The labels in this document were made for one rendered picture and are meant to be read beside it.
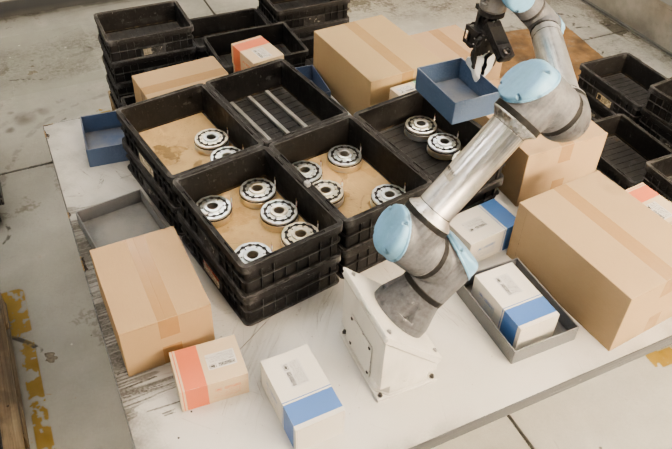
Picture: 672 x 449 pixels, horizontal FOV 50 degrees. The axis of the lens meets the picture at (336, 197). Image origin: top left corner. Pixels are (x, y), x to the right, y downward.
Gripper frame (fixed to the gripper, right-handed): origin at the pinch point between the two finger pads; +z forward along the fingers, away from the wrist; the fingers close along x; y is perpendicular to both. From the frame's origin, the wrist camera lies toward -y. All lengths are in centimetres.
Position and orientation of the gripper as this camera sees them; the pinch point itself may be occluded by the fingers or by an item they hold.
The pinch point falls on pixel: (479, 78)
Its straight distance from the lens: 211.0
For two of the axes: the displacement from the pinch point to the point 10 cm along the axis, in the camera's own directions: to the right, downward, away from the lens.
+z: -1.0, 7.8, 6.2
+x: -9.1, 1.8, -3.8
